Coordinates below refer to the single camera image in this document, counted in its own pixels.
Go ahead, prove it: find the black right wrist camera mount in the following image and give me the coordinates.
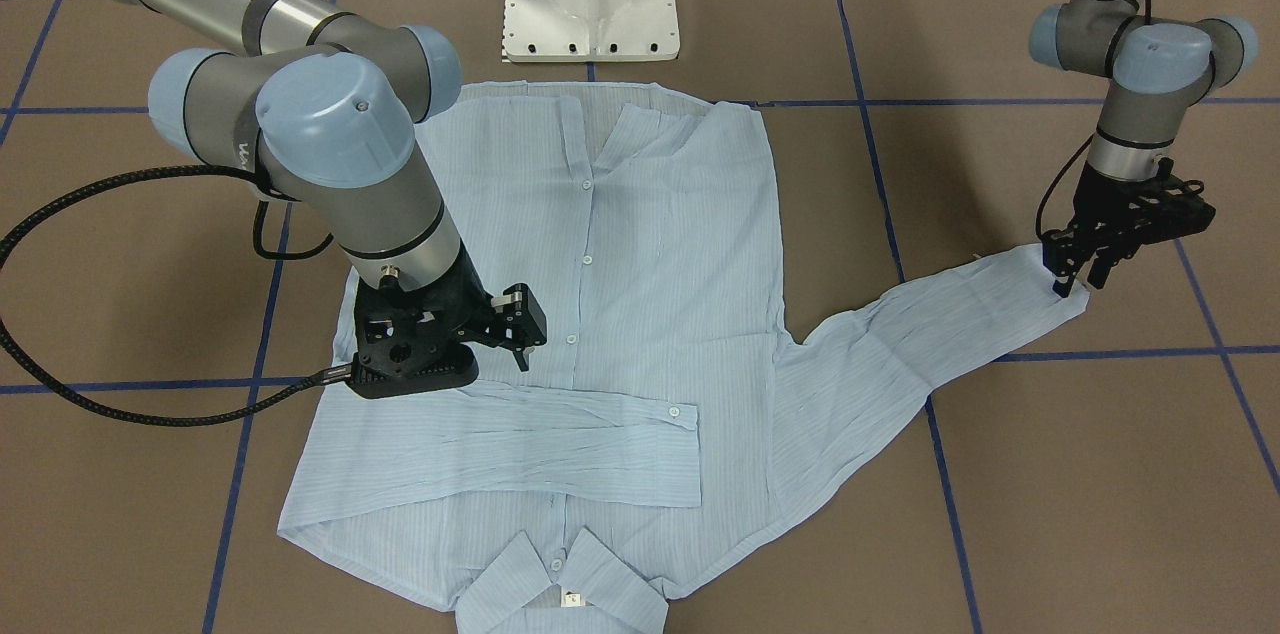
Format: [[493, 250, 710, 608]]
[[347, 313, 479, 400]]

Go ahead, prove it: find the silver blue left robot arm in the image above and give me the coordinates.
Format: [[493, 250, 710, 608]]
[[1029, 0, 1260, 297]]

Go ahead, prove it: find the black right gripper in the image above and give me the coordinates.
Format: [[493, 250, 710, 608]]
[[355, 248, 548, 373]]

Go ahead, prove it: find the light blue button shirt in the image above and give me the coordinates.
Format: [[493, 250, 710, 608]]
[[278, 82, 1089, 633]]

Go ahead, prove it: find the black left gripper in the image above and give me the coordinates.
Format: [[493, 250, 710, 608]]
[[1039, 159, 1216, 300]]

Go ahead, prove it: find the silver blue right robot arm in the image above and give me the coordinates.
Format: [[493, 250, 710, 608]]
[[115, 0, 547, 380]]

